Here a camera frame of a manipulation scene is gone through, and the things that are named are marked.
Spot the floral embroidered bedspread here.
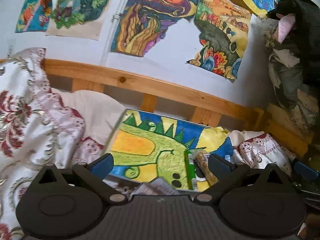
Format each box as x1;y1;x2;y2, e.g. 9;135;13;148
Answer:
227;130;296;176

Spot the brown patterned snack packet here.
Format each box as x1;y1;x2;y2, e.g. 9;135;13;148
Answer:
195;153;219;186

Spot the white floral embroidered pillow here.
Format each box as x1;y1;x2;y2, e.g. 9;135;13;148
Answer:
1;48;85;239

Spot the cream plain pillow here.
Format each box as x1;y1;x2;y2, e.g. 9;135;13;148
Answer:
52;88;125;146

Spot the metal tray with dinosaur drawing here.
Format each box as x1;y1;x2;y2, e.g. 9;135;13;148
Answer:
104;109;228;191

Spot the pile of dark clothes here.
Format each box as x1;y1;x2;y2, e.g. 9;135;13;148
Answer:
265;0;319;132

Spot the yellow landscape flowers drawing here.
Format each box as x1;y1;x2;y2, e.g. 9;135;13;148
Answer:
187;0;252;80

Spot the red-haired girl drawing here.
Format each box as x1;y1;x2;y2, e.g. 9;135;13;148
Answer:
15;0;53;33

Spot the blonde child green drawing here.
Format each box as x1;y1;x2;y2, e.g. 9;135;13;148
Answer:
46;0;110;40

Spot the purple swirl sun drawing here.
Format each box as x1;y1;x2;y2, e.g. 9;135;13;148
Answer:
111;0;199;57

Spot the wooden bed headboard rail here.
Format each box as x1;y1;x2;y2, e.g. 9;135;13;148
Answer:
42;59;311;157

